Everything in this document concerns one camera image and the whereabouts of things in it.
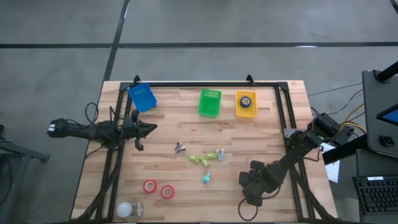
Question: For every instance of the yellow plastic basket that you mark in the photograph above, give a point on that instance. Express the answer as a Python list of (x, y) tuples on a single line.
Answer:
[(248, 112)]

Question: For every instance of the green staples box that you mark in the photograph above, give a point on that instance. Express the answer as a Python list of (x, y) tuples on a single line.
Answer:
[(211, 155), (193, 158), (205, 161)]

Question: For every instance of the grey metal stand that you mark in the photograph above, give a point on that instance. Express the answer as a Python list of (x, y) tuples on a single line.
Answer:
[(18, 152)]

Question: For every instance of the black console with blue screen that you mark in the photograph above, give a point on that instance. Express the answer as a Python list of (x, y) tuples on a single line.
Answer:
[(373, 109)]

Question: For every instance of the white light bulb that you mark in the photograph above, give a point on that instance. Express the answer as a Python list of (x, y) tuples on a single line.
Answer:
[(124, 209), (139, 211)]

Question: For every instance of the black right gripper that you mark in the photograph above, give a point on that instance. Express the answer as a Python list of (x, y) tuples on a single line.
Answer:
[(259, 183)]

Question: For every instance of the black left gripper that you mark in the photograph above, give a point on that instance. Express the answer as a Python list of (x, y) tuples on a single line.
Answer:
[(132, 129)]

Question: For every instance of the dark blue tape roll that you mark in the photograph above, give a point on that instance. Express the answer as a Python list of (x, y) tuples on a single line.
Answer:
[(241, 102)]

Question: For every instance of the black pole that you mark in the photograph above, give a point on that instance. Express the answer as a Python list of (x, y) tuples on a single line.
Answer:
[(388, 73)]

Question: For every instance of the blue plastic basket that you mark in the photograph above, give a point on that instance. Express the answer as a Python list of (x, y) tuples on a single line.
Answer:
[(142, 98)]

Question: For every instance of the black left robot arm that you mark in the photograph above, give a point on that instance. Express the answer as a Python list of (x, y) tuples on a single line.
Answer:
[(84, 132)]

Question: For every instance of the white paper sheet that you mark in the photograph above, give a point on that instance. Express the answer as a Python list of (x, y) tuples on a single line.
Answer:
[(333, 169)]

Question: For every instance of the black round knob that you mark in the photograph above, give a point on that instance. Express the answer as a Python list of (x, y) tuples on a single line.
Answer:
[(387, 140)]

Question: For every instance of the black stand leg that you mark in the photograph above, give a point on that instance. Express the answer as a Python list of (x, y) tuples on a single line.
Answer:
[(345, 151)]

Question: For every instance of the small teal stapler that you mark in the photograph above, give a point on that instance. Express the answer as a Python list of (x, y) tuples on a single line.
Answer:
[(206, 178)]

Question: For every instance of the silver binder clip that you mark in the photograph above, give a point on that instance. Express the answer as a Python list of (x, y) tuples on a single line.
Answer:
[(179, 147)]

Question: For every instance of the black aluminium table frame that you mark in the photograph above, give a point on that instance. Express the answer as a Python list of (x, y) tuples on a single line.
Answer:
[(217, 84)]

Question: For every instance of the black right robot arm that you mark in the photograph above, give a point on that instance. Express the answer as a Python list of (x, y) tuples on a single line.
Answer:
[(298, 149)]

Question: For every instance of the black keyboard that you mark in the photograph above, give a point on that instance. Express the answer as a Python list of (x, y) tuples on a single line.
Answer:
[(377, 196)]

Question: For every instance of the green plastic basket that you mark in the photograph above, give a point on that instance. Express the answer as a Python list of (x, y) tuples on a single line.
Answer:
[(210, 104)]

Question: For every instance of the red tape roll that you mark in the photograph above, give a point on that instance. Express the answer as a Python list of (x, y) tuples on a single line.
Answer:
[(144, 186), (162, 192)]

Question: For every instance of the silver staple remover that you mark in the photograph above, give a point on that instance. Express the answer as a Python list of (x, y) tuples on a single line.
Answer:
[(220, 154)]

